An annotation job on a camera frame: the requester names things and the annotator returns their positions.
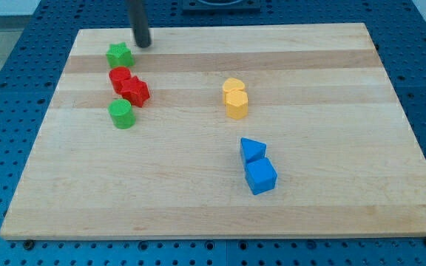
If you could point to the yellow heart block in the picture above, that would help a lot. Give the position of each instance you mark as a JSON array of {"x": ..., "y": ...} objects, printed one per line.
[{"x": 230, "y": 85}]

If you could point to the blue cube block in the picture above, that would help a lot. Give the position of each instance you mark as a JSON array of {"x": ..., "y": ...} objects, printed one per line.
[{"x": 260, "y": 176}]

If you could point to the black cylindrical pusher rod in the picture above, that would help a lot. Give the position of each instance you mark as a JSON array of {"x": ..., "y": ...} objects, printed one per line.
[{"x": 139, "y": 22}]

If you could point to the wooden board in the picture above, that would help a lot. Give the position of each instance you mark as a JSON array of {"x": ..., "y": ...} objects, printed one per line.
[{"x": 347, "y": 161}]

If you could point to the blue triangle block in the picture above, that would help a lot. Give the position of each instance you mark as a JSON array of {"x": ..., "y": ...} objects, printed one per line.
[{"x": 251, "y": 150}]

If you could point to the green star block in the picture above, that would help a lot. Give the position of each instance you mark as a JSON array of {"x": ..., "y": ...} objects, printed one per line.
[{"x": 119, "y": 55}]

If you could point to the yellow hexagon block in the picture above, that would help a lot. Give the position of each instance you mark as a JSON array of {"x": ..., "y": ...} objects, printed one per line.
[{"x": 237, "y": 103}]

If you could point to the green cylinder block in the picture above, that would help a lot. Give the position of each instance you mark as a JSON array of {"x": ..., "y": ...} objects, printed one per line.
[{"x": 120, "y": 111}]

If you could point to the red cylinder block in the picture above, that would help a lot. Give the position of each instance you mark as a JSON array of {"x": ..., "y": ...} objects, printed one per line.
[{"x": 117, "y": 76}]

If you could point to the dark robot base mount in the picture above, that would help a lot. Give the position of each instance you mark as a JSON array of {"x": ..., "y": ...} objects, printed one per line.
[{"x": 194, "y": 6}]

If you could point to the red star block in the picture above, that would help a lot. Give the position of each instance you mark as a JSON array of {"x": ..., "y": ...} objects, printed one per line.
[{"x": 135, "y": 91}]

